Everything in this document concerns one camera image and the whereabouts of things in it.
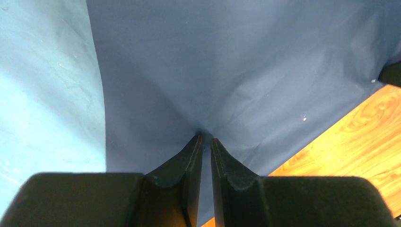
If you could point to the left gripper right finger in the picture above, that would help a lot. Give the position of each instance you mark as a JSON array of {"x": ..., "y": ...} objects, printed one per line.
[{"x": 243, "y": 198}]

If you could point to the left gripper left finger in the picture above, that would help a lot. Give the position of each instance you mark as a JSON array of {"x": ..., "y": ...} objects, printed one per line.
[{"x": 168, "y": 196}]

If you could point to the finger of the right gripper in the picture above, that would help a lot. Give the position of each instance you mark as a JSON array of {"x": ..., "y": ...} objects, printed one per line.
[{"x": 391, "y": 74}]

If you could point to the blue wrapping paper sheet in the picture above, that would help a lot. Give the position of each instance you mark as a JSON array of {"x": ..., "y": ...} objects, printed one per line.
[{"x": 122, "y": 85}]

